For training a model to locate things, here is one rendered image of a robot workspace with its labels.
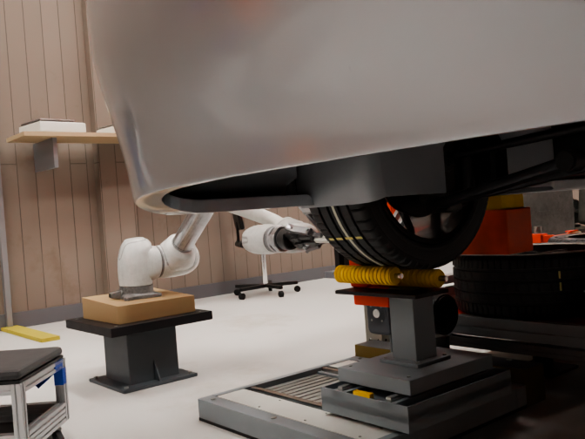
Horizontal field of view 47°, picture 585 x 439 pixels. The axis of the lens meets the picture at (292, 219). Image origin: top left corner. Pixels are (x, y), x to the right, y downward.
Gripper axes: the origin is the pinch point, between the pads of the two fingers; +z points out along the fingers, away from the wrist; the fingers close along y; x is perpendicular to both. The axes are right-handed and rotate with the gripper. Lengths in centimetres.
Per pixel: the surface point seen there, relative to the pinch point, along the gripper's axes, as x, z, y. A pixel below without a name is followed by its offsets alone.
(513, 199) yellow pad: 57, 22, -46
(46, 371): -75, -53, 26
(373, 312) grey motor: 8, -24, -53
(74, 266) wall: 29, -375, -61
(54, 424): -86, -55, 13
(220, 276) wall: 110, -376, -176
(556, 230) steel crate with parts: 409, -269, -461
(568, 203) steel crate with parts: 448, -264, -457
